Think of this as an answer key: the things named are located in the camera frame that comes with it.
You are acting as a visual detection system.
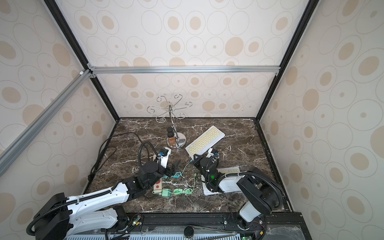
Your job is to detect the beige power strip red sockets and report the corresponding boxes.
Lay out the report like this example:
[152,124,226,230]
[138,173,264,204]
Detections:
[153,179,163,194]

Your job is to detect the green plug adapter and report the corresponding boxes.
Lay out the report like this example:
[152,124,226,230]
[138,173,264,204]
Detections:
[161,189,172,198]

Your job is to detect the white wireless keyboard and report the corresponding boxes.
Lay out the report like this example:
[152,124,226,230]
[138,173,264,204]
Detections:
[186,126,225,158]
[201,166,242,196]

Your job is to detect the light green charging cable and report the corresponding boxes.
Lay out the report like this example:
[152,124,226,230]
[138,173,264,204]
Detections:
[167,173,198,196]

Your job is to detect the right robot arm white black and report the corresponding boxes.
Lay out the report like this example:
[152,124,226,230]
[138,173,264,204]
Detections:
[192,153,284,224]

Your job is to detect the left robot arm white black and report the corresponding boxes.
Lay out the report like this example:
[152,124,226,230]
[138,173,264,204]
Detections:
[26,161,180,240]

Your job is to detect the amber bottle black cap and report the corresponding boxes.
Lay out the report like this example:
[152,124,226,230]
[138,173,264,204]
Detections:
[167,127,176,147]

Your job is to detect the chrome mug tree stand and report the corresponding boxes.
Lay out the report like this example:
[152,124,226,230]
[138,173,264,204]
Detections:
[147,94,193,150]

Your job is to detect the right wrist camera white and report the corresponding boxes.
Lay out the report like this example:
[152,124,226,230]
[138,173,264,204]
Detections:
[206,148,219,158]

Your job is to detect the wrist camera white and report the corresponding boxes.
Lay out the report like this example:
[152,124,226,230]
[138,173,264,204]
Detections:
[158,147,172,169]
[206,148,219,158]

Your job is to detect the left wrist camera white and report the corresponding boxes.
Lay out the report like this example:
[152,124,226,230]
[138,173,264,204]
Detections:
[158,147,172,169]

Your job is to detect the black power cord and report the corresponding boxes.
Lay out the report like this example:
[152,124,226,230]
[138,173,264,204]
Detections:
[89,132,157,181]

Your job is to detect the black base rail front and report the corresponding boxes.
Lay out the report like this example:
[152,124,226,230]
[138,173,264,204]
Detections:
[53,211,307,240]

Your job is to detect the horizontal aluminium frame bar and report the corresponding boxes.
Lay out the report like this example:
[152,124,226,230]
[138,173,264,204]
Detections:
[90,66,280,74]

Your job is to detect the left diagonal aluminium frame bar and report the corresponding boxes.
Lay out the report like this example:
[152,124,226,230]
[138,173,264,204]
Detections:
[1,70,91,175]

